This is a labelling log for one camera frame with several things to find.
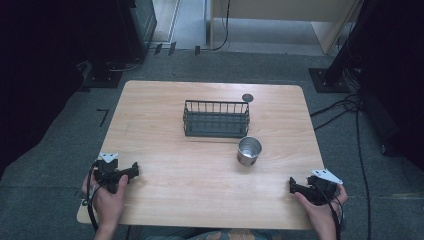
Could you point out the black angled floor tape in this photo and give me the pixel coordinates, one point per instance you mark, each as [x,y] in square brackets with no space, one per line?
[104,116]

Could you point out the black stand with base plate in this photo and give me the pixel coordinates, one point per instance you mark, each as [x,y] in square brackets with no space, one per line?
[333,80]

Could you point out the person's right hand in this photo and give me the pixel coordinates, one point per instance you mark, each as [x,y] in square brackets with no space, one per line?
[322,215]

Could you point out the metal cup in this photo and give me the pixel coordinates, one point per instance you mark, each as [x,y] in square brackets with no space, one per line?
[248,155]

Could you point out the black equipment cabinet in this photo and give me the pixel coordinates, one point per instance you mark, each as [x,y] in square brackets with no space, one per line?
[136,26]

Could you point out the person's left hand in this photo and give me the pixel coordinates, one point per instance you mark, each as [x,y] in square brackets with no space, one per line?
[108,205]

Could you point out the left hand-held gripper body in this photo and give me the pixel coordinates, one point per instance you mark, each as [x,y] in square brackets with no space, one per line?
[107,171]

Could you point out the light wooden cabinet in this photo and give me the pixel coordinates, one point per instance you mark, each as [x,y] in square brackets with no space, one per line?
[286,10]

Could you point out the grey round disc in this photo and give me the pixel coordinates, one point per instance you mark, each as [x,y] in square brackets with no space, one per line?
[247,97]

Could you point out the dark stand base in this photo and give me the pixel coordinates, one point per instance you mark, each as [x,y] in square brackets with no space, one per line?
[103,78]

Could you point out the person's patterned clothing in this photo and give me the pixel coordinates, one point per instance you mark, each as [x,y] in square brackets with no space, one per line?
[213,234]

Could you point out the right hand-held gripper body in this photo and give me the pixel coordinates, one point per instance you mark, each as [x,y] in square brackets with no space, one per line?
[321,191]

